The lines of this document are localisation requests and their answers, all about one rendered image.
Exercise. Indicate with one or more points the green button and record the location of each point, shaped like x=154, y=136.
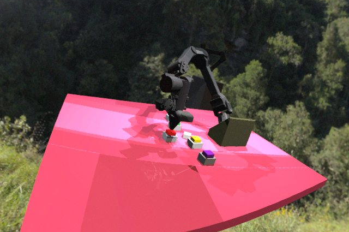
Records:
x=178, y=127

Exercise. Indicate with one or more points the red button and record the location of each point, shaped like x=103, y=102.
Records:
x=169, y=136

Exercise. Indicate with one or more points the yellow button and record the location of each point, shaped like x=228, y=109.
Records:
x=194, y=142

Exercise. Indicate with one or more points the purple button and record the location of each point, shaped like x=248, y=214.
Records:
x=206, y=157

